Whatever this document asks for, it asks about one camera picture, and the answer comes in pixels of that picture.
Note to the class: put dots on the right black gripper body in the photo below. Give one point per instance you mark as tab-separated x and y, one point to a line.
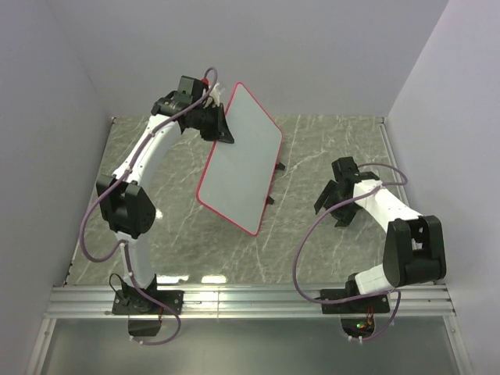
337	199

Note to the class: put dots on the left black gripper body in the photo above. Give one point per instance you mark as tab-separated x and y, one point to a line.
206	117

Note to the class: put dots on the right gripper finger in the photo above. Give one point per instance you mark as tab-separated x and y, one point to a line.
344	215
327	197

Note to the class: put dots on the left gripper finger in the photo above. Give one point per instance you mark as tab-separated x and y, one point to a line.
209	134
223	132

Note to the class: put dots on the red framed whiteboard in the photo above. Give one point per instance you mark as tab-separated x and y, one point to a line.
235	183

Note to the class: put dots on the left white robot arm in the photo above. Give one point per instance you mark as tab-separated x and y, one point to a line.
126	206

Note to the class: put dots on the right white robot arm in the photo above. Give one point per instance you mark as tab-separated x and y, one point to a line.
414	247

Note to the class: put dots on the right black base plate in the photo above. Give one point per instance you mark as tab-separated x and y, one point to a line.
376	304

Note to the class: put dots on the aluminium mounting rail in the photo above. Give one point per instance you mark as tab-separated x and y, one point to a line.
226	301

